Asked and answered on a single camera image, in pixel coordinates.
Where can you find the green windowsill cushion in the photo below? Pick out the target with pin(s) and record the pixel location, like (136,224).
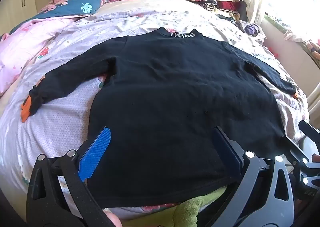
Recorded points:
(277,24)

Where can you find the red plastic bag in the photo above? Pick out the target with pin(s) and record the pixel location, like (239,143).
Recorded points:
(274,51)

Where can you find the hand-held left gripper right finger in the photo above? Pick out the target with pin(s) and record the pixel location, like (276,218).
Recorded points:
(226,146)

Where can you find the pink strawberry printed quilt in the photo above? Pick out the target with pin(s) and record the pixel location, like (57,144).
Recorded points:
(75,106)

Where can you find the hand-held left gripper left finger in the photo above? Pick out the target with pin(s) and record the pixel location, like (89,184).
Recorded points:
(96,150)

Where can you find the black sweater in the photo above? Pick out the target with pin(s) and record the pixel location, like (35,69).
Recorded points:
(175,91)

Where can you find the plain pink blanket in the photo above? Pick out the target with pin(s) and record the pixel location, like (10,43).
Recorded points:
(22,49)

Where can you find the person's left hand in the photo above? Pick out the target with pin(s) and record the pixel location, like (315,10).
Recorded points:
(113,219)

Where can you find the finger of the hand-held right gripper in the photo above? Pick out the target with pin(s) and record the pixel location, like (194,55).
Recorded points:
(310,129)
(295,149)

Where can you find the person's green clothing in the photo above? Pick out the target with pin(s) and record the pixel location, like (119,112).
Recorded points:
(190,207)

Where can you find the clothes heap on windowsill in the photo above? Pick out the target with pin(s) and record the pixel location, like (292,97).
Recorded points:
(306,44)

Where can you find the beige bed sheet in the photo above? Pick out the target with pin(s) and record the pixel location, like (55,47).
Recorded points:
(155,4)

